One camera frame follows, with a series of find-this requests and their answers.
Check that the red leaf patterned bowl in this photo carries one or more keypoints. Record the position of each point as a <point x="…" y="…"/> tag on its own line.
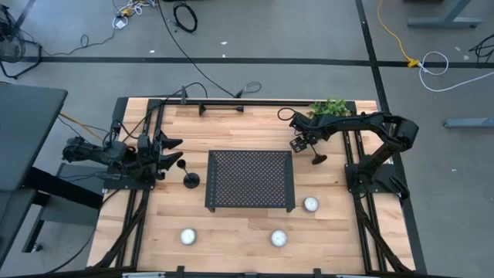
<point x="278" y="238"/>

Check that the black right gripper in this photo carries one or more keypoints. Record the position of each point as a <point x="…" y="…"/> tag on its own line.
<point x="308" y="124"/>

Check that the black aluminium table frame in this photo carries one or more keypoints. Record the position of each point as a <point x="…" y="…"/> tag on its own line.
<point x="270" y="102"/>

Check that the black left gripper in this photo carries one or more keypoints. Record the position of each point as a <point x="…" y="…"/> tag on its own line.
<point x="148" y="158"/>

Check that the black desk leg frame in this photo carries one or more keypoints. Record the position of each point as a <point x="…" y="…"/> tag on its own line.
<point x="65" y="189"/>

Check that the white power adapter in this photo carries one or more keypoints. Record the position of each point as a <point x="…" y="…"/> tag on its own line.
<point x="120" y="24"/>

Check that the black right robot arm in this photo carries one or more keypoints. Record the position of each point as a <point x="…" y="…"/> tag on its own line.
<point x="359" y="119"/>

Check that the dark grey desk top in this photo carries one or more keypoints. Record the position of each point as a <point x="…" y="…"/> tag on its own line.
<point x="27" y="135"/>

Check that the grey table foot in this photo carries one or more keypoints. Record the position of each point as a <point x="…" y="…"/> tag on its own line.
<point x="469" y="123"/>
<point x="444" y="22"/>

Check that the white candle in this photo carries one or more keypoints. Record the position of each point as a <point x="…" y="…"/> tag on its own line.
<point x="188" y="236"/>
<point x="310" y="204"/>

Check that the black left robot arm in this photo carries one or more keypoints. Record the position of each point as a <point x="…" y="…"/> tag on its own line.
<point x="96" y="154"/>

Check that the green plant in white pot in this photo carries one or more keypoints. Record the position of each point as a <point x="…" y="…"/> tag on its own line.
<point x="328" y="108"/>

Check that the black perforated metal shelf riser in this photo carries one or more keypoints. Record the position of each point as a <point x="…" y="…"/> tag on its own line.
<point x="251" y="177"/>

